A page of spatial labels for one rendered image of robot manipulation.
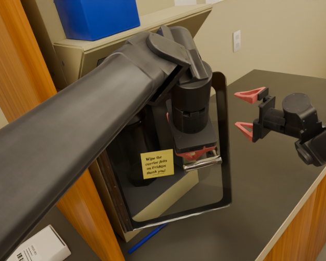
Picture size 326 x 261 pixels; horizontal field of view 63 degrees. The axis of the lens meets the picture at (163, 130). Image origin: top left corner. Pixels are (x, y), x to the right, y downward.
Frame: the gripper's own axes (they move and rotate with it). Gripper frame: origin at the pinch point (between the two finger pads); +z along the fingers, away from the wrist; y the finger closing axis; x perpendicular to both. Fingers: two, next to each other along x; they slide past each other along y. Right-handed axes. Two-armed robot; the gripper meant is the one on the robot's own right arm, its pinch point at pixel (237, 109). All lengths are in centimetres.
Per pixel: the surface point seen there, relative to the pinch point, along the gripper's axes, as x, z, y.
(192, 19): 13.4, 1.9, 27.6
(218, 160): 20.9, -8.2, -0.4
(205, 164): 23.3, -6.4, -0.7
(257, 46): -106, 53, -19
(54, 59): 39.4, 14.5, 26.6
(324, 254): -58, -20, -122
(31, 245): 60, 30, -23
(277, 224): 9.1, -17.9, -27.0
